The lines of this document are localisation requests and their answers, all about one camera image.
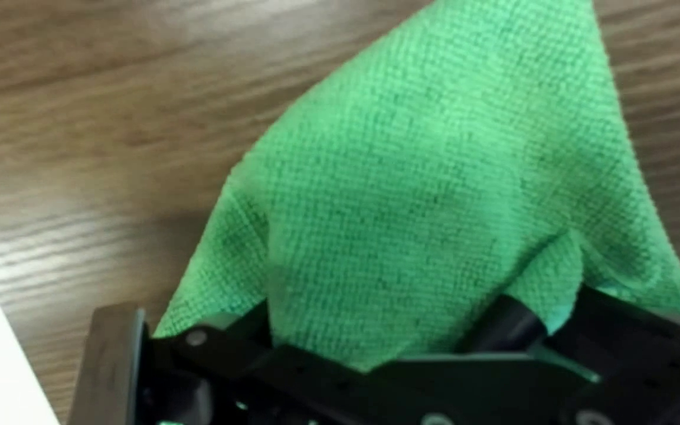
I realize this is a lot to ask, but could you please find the green microfiber towel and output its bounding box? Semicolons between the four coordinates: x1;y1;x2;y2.
158;0;680;368

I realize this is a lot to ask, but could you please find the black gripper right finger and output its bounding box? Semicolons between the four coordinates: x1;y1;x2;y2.
375;287;680;425

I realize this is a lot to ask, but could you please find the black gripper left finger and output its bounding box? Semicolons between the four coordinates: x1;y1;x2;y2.
143;300;295;425

